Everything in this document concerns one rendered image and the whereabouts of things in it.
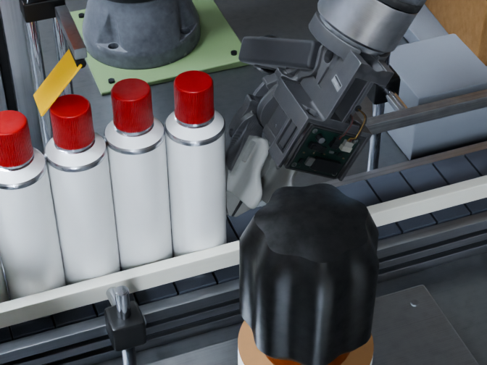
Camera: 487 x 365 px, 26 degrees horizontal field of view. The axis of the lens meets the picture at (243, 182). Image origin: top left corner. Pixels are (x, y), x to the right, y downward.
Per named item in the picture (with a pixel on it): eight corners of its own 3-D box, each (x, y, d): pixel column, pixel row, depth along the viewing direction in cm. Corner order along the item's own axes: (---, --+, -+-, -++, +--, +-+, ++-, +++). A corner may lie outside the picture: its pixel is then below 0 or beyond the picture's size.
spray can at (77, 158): (83, 310, 95) (56, 133, 82) (55, 277, 98) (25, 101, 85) (132, 285, 98) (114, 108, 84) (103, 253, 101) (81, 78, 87)
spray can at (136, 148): (120, 287, 97) (101, 111, 84) (116, 248, 101) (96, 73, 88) (176, 280, 98) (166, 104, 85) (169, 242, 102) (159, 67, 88)
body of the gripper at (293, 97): (270, 172, 88) (343, 53, 83) (234, 114, 94) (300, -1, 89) (340, 187, 92) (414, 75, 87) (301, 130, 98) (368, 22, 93)
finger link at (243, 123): (215, 167, 94) (261, 87, 90) (209, 157, 95) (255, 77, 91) (258, 177, 96) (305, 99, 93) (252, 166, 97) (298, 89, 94)
